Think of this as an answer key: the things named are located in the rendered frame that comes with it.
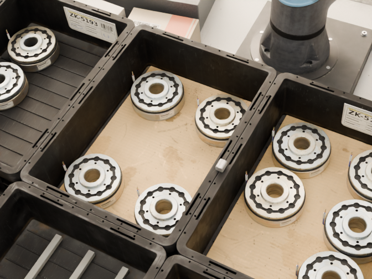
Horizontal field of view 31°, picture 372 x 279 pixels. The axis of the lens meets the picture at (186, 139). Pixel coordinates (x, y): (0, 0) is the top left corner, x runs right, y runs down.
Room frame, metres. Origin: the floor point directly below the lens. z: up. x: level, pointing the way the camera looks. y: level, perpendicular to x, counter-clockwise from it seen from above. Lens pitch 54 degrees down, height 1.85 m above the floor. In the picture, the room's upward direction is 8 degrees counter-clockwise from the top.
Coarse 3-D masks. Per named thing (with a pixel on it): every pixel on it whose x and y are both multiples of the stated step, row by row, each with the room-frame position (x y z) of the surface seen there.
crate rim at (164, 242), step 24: (144, 24) 0.97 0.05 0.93; (120, 48) 0.91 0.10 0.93; (216, 48) 0.88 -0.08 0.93; (264, 72) 0.81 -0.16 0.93; (264, 96) 0.75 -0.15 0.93; (240, 120) 0.70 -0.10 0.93; (48, 144) 0.71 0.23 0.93; (24, 168) 0.67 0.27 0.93; (48, 192) 0.61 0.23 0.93; (168, 240) 0.49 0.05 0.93
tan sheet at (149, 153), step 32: (128, 96) 0.88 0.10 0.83; (192, 96) 0.85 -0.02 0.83; (128, 128) 0.80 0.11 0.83; (160, 128) 0.79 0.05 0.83; (192, 128) 0.78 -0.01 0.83; (128, 160) 0.72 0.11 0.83; (160, 160) 0.71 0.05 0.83; (192, 160) 0.70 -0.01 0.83; (128, 192) 0.65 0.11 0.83; (192, 192) 0.64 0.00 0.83
